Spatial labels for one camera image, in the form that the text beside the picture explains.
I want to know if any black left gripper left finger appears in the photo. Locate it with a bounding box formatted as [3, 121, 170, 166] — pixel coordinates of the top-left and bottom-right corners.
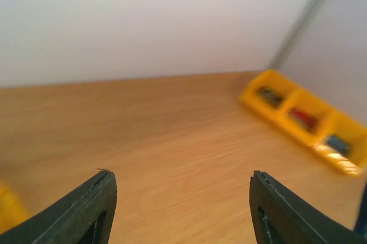
[1, 170, 117, 243]

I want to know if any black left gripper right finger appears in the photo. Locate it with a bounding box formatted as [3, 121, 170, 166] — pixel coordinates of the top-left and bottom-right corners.
[249, 171, 366, 243]

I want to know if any blue credit card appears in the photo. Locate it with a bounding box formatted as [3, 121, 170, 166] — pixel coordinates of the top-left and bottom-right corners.
[326, 134, 351, 157]

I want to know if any red credit card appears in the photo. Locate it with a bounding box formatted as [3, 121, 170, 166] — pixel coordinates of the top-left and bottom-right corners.
[288, 107, 318, 132]

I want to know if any black credit card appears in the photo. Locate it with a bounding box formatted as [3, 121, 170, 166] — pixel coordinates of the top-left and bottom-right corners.
[257, 86, 284, 109]

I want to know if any blue leather card holder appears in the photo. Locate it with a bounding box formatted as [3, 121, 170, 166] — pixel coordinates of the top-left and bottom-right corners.
[353, 185, 367, 239]

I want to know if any yellow bin left side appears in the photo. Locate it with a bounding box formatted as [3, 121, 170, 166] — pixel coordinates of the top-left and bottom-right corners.
[0, 182, 30, 234]

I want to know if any yellow bin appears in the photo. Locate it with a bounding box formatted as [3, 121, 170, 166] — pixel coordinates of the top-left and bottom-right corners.
[314, 113, 366, 177]
[278, 89, 338, 146]
[0, 182, 30, 234]
[240, 69, 299, 121]

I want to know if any yellow bin near right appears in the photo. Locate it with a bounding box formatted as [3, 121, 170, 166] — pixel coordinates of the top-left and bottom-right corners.
[314, 113, 366, 177]

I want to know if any yellow bin middle right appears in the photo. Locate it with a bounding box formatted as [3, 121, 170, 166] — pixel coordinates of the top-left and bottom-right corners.
[278, 89, 338, 146]

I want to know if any yellow bin far right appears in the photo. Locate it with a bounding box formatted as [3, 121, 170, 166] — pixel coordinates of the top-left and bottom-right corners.
[240, 69, 299, 121]

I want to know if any right aluminium corner post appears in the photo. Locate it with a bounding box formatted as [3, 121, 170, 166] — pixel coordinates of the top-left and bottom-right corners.
[267, 0, 325, 69]

